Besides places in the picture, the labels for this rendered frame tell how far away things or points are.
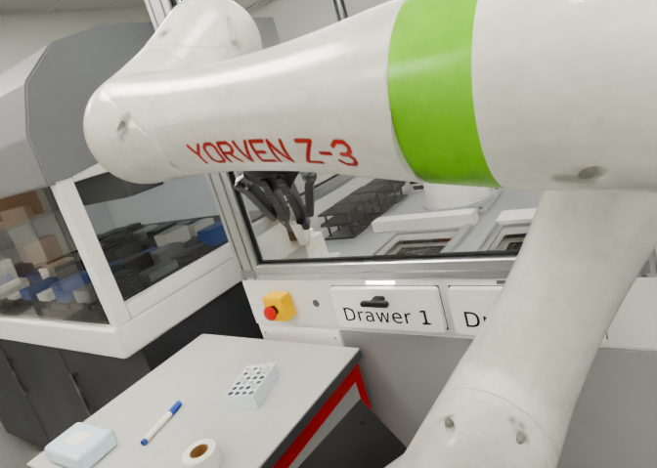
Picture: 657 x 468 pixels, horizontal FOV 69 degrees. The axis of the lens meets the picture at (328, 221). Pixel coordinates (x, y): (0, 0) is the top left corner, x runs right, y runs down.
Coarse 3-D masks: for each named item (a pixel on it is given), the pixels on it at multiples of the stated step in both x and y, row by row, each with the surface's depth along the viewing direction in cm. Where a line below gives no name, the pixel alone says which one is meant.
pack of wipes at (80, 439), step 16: (64, 432) 115; (80, 432) 112; (96, 432) 111; (112, 432) 110; (48, 448) 110; (64, 448) 108; (80, 448) 106; (96, 448) 107; (64, 464) 108; (80, 464) 104
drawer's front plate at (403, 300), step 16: (336, 288) 120; (352, 288) 117; (368, 288) 115; (384, 288) 112; (400, 288) 110; (416, 288) 107; (432, 288) 105; (336, 304) 122; (352, 304) 119; (400, 304) 111; (416, 304) 109; (432, 304) 106; (352, 320) 121; (384, 320) 115; (400, 320) 113; (416, 320) 110; (432, 320) 108
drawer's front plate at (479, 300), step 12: (456, 288) 102; (468, 288) 101; (480, 288) 99; (492, 288) 98; (456, 300) 103; (468, 300) 101; (480, 300) 100; (492, 300) 98; (456, 312) 104; (480, 312) 101; (456, 324) 105; (480, 324) 102
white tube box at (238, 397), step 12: (276, 372) 119; (240, 384) 115; (264, 384) 114; (228, 396) 111; (240, 396) 110; (252, 396) 109; (264, 396) 113; (228, 408) 112; (240, 408) 111; (252, 408) 110
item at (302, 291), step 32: (256, 288) 139; (288, 288) 132; (320, 288) 126; (448, 288) 105; (640, 288) 84; (256, 320) 145; (288, 320) 137; (320, 320) 130; (448, 320) 108; (640, 320) 86
